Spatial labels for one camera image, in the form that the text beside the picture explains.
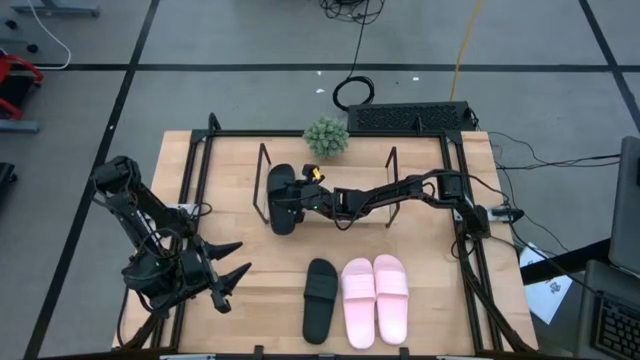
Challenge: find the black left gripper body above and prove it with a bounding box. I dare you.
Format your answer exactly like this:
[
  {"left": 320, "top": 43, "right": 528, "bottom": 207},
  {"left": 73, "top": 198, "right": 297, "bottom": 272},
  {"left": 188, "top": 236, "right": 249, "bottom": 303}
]
[{"left": 172, "top": 234, "right": 234, "bottom": 315}]

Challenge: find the black keyboard on side desk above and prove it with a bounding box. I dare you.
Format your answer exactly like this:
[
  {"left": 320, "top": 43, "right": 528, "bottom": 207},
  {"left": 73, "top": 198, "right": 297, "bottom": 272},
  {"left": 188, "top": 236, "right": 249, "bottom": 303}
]
[{"left": 591, "top": 291, "right": 640, "bottom": 360}]

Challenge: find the red cart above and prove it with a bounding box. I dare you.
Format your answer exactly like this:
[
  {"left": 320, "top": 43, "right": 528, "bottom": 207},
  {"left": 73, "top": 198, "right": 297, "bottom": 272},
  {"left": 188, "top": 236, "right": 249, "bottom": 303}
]
[{"left": 0, "top": 49, "right": 45, "bottom": 121}]

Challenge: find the pink slide sandal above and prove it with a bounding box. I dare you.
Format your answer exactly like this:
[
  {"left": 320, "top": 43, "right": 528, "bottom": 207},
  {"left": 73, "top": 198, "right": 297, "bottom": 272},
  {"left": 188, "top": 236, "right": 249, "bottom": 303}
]
[
  {"left": 373, "top": 253, "right": 410, "bottom": 346},
  {"left": 341, "top": 257, "right": 377, "bottom": 350}
]

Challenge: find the green succulent in pot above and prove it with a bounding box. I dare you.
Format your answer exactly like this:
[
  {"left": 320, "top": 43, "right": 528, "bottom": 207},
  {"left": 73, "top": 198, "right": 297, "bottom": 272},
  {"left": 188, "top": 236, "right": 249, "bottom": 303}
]
[{"left": 303, "top": 114, "right": 350, "bottom": 160}]

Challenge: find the black cable bundle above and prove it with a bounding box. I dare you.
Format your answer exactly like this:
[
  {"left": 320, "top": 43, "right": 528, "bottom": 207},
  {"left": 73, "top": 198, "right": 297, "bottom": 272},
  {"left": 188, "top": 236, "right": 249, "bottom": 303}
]
[{"left": 319, "top": 0, "right": 386, "bottom": 25}]

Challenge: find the black slide sandal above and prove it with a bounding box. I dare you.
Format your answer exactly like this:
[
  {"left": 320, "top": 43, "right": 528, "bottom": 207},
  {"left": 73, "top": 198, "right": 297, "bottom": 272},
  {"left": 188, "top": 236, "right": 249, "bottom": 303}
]
[
  {"left": 266, "top": 163, "right": 304, "bottom": 236},
  {"left": 302, "top": 257, "right": 340, "bottom": 346}
]

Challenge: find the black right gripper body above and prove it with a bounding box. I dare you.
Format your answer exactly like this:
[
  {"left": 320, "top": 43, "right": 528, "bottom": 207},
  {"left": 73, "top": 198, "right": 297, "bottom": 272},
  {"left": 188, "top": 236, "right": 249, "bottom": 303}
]
[{"left": 298, "top": 163, "right": 337, "bottom": 224}]

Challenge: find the yellow cable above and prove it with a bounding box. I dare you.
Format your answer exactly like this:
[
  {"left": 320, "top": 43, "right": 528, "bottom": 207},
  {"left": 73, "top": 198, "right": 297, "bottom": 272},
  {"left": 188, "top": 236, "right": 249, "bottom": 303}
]
[{"left": 448, "top": 0, "right": 485, "bottom": 102}]

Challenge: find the coiled black cable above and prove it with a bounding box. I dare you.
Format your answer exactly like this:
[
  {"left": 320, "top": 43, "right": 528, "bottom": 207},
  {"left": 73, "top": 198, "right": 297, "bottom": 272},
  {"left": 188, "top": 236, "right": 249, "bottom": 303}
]
[{"left": 332, "top": 0, "right": 376, "bottom": 112}]

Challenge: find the black floor cable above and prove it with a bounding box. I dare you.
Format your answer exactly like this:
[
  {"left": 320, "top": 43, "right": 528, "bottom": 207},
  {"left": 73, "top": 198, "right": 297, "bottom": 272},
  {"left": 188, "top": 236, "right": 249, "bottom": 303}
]
[{"left": 487, "top": 130, "right": 621, "bottom": 171}]

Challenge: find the gray stand base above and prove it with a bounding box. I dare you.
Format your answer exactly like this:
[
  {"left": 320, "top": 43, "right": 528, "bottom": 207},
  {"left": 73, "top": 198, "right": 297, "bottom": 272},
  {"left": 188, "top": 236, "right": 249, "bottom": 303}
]
[{"left": 9, "top": 3, "right": 100, "bottom": 17}]

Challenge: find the gray side desk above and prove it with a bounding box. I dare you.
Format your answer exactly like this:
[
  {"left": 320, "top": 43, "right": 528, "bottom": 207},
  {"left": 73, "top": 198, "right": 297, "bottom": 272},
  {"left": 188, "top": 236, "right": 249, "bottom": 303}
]
[{"left": 574, "top": 259, "right": 640, "bottom": 360}]

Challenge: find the black computer case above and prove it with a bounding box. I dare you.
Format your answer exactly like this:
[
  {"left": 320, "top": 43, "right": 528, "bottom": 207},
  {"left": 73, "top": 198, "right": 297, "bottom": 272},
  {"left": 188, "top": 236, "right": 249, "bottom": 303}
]
[{"left": 347, "top": 101, "right": 477, "bottom": 134}]

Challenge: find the white paper sheet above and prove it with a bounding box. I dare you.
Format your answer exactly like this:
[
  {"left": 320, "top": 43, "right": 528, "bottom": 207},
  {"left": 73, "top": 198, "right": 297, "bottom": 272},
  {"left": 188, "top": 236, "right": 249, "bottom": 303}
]
[{"left": 519, "top": 242, "right": 574, "bottom": 325}]

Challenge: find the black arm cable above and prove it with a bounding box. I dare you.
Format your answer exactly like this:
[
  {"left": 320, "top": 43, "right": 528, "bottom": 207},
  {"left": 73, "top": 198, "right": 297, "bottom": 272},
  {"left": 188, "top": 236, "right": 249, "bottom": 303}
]
[{"left": 115, "top": 297, "right": 151, "bottom": 349}]

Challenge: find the black metal table frame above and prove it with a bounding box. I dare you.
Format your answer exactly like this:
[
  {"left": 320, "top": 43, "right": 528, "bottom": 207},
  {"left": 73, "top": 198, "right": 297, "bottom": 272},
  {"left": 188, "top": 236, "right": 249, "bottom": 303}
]
[{"left": 112, "top": 112, "right": 539, "bottom": 360}]

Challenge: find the white cable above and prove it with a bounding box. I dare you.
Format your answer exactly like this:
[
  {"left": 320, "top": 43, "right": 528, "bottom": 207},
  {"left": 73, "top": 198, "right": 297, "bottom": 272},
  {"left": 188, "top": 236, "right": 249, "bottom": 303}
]
[{"left": 27, "top": 0, "right": 72, "bottom": 71}]

